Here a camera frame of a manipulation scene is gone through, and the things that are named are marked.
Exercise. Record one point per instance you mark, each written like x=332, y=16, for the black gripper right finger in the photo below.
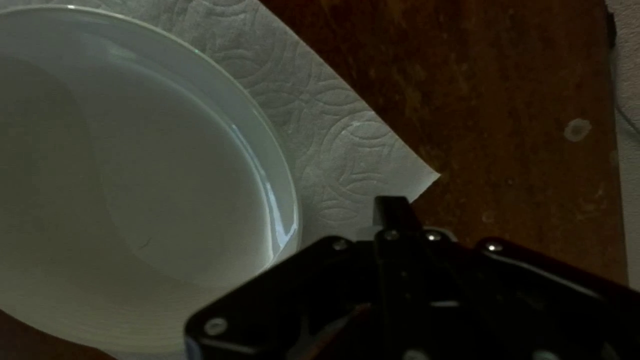
x=532, y=306

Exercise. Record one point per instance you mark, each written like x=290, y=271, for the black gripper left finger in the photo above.
x=398, y=273

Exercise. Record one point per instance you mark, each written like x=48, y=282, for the white round plate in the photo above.
x=138, y=181

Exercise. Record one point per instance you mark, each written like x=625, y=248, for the white paper towel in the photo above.
x=340, y=150

